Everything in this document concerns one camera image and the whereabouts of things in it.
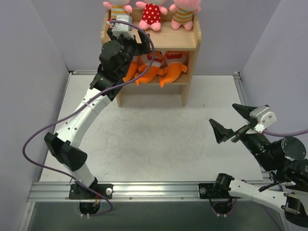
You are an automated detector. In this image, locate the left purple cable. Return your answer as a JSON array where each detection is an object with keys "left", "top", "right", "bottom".
[{"left": 22, "top": 20, "right": 155, "bottom": 216}]

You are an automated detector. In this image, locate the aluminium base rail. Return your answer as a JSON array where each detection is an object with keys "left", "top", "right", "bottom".
[{"left": 28, "top": 181, "right": 284, "bottom": 201}]

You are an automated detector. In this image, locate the wooden three-tier shelf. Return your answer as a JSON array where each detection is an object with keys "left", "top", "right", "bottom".
[{"left": 100, "top": 7, "right": 203, "bottom": 107}]

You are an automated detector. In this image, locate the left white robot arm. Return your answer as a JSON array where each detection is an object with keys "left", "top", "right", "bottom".
[{"left": 44, "top": 28, "right": 150, "bottom": 198}]

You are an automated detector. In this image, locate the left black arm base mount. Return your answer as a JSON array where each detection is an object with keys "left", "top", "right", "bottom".
[{"left": 68, "top": 183, "right": 114, "bottom": 200}]

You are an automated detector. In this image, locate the pink plush red polka-dot shirt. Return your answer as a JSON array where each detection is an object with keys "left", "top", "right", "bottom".
[{"left": 136, "top": 0, "right": 168, "bottom": 31}]

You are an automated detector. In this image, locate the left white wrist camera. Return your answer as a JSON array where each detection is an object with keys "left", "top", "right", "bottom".
[{"left": 108, "top": 14, "right": 134, "bottom": 39}]

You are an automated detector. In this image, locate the pink plush striped shirt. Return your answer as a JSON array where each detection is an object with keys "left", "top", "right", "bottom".
[
  {"left": 169, "top": 0, "right": 201, "bottom": 31},
  {"left": 103, "top": 0, "right": 133, "bottom": 20}
]

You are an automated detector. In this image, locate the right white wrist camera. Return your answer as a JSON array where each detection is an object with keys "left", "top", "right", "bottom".
[{"left": 249, "top": 105, "right": 277, "bottom": 134}]

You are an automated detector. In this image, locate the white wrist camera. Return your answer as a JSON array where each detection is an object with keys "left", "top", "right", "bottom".
[
  {"left": 249, "top": 105, "right": 277, "bottom": 134},
  {"left": 108, "top": 14, "right": 134, "bottom": 39}
]

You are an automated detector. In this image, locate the orange shark plush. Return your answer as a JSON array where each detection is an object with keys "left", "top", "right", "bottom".
[
  {"left": 123, "top": 61, "right": 140, "bottom": 82},
  {"left": 159, "top": 51, "right": 188, "bottom": 88},
  {"left": 135, "top": 51, "right": 164, "bottom": 86}
]

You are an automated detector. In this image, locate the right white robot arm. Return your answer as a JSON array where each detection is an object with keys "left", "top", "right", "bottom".
[{"left": 209, "top": 103, "right": 308, "bottom": 228}]

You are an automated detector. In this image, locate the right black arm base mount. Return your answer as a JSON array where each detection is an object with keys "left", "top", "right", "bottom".
[{"left": 198, "top": 173, "right": 235, "bottom": 200}]

